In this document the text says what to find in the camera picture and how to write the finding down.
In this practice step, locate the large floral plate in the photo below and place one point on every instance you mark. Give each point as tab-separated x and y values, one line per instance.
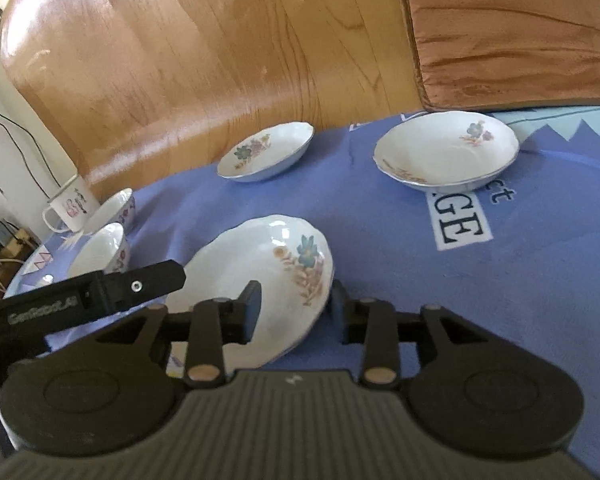
294	266

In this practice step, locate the wooden board panel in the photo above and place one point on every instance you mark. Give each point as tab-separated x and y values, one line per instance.
135	90

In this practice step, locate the red-flower bowl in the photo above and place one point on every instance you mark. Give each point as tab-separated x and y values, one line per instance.
119	207
107	250

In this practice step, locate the white enamel mug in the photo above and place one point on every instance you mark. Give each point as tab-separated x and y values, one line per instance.
74	204

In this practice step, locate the brown seat cushion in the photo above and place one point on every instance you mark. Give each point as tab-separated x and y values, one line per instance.
505	54

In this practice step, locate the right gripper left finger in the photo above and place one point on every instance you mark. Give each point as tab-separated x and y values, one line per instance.
208	327

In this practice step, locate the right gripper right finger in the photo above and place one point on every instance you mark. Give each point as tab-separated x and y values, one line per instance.
380	329

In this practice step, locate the blue printed tablecloth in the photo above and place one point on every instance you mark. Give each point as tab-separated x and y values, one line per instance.
520	257

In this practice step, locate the small black charger box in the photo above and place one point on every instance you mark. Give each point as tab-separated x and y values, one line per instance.
7	232

